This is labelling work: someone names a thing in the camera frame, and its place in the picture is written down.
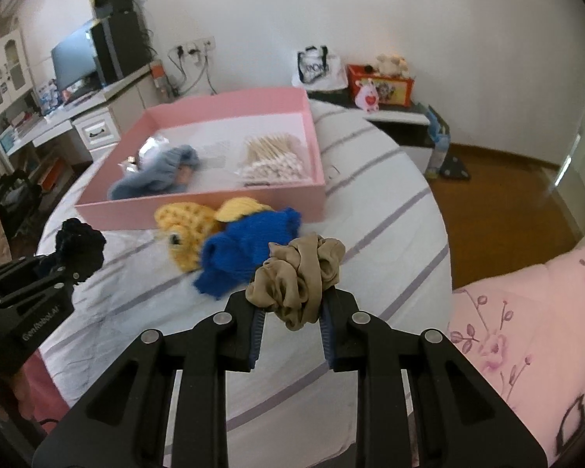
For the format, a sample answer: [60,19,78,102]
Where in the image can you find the beige plush toy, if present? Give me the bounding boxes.
[374,53,410,78]

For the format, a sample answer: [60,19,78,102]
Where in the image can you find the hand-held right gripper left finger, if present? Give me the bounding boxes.
[32,290,269,468]

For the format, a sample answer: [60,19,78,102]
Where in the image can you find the white shopping bag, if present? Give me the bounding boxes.
[292,45,347,92]

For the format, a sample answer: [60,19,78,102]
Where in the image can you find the orange-capped bottle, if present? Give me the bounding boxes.
[150,61,169,103]

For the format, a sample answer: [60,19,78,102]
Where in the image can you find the pink cloth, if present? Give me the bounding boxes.
[14,351,79,425]

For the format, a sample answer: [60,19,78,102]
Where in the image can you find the wall power outlet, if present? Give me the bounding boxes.
[173,36,215,57]

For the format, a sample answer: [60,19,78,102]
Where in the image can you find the black power cables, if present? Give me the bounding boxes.
[168,46,220,98]

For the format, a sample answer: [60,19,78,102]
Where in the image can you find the grey-blue plush headband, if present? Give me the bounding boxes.
[107,144,200,200]

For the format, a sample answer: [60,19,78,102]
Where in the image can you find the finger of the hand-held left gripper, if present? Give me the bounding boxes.
[0,273,79,309]
[0,252,62,288]

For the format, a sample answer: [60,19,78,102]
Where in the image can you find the pink cardboard box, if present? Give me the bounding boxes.
[73,87,327,231]

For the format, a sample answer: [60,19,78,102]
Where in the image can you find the blue packet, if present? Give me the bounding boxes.
[426,105,452,176]

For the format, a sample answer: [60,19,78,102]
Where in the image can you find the black chair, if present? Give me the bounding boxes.
[0,170,44,242]

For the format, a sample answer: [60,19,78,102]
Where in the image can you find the yellow knitted piece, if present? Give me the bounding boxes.
[154,197,274,271]

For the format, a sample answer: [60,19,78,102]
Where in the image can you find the pink floral blanket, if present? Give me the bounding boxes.
[446,246,585,464]

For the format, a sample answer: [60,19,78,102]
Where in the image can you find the black scrunchie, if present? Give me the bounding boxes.
[53,218,107,284]

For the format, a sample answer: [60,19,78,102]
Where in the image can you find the red toy box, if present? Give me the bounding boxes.
[345,63,415,108]

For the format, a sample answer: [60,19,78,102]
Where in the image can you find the white desk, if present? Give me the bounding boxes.
[0,58,164,164]

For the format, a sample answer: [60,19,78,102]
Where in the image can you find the black computer tower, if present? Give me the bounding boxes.
[90,10,144,86]

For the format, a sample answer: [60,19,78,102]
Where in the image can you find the black stand base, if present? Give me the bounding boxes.
[438,155,471,181]

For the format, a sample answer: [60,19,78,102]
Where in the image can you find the blue and white box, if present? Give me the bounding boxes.
[35,83,59,110]

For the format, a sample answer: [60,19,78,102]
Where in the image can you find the pack of cotton swabs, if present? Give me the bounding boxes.
[236,131,305,186]

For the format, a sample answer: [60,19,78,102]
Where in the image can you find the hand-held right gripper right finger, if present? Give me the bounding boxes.
[319,287,549,468]

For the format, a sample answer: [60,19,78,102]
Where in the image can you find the white glass-door hutch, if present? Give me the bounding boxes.
[0,29,30,120]

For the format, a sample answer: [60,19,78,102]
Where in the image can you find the stack of books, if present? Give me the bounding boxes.
[0,112,30,132]

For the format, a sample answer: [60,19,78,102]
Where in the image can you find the beige scrunchie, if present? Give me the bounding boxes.
[245,233,346,330]

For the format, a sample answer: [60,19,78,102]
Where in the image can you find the clear bag with white pads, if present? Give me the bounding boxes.
[122,135,171,174]

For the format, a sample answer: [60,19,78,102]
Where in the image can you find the black and white tv stand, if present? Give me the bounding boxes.
[307,90,449,174]

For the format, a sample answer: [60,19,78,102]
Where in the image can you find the computer monitor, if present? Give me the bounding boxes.
[50,22,103,93]

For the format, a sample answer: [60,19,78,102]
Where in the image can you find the blue knitted piece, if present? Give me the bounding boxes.
[192,207,303,301]

